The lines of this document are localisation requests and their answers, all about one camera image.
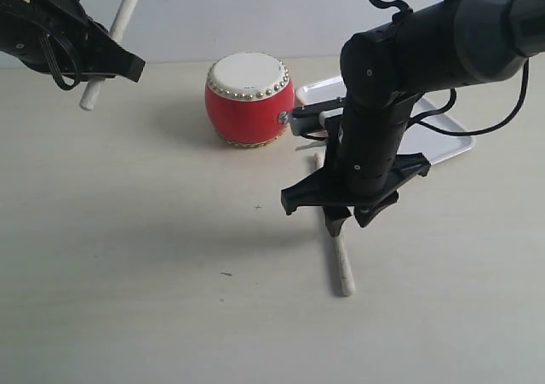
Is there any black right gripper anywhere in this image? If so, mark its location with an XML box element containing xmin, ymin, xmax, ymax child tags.
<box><xmin>280</xmin><ymin>98</ymin><xmax>431</xmax><ymax>237</ymax></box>

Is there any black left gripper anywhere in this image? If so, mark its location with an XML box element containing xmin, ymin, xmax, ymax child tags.
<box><xmin>1</xmin><ymin>0</ymin><xmax>146</xmax><ymax>82</ymax></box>

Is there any wooden drumstick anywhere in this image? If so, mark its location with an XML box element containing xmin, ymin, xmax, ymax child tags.
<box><xmin>79</xmin><ymin>0</ymin><xmax>139</xmax><ymax>111</ymax></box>
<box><xmin>308</xmin><ymin>152</ymin><xmax>357</xmax><ymax>297</ymax></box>

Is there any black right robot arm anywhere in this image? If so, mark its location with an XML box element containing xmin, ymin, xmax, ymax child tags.
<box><xmin>280</xmin><ymin>0</ymin><xmax>544</xmax><ymax>236</ymax></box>

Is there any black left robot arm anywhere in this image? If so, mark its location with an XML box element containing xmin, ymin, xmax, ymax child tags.
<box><xmin>1</xmin><ymin>0</ymin><xmax>146</xmax><ymax>90</ymax></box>

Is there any small red drum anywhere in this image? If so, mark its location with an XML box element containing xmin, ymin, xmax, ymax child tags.
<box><xmin>204</xmin><ymin>52</ymin><xmax>295</xmax><ymax>147</ymax></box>

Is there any white rectangular plastic tray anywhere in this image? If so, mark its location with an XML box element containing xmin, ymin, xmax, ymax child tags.
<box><xmin>295</xmin><ymin>76</ymin><xmax>476</xmax><ymax>165</ymax></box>

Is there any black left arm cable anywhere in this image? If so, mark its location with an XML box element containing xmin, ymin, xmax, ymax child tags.
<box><xmin>37</xmin><ymin>30</ymin><xmax>117</xmax><ymax>92</ymax></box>

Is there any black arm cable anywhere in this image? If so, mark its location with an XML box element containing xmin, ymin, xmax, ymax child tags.
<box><xmin>364</xmin><ymin>0</ymin><xmax>531</xmax><ymax>137</ymax></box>
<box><xmin>37</xmin><ymin>30</ymin><xmax>117</xmax><ymax>92</ymax></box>

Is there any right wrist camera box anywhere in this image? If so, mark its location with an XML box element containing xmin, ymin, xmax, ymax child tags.
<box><xmin>289</xmin><ymin>97</ymin><xmax>345</xmax><ymax>137</ymax></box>

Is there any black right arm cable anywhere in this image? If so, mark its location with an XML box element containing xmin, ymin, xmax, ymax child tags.
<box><xmin>364</xmin><ymin>0</ymin><xmax>531</xmax><ymax>137</ymax></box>

